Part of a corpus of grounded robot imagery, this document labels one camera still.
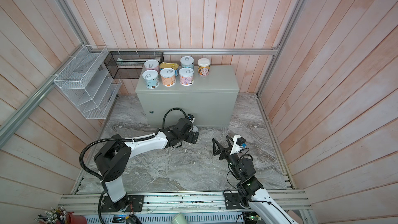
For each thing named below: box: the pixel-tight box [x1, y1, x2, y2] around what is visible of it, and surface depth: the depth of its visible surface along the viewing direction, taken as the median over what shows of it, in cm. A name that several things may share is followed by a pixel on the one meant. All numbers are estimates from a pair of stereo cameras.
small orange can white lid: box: [197, 57, 211, 77], surface depth 81 cm
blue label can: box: [179, 56, 195, 69], surface depth 83 cm
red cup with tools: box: [34, 205, 88, 224], surface depth 59 cm
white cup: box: [171, 212, 189, 224], surface depth 65 cm
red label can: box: [178, 67, 195, 87], surface depth 76 cm
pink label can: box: [144, 59, 160, 73], surface depth 81 cm
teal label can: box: [141, 69, 160, 90], surface depth 75 cm
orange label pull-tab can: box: [159, 67, 177, 88], surface depth 76 cm
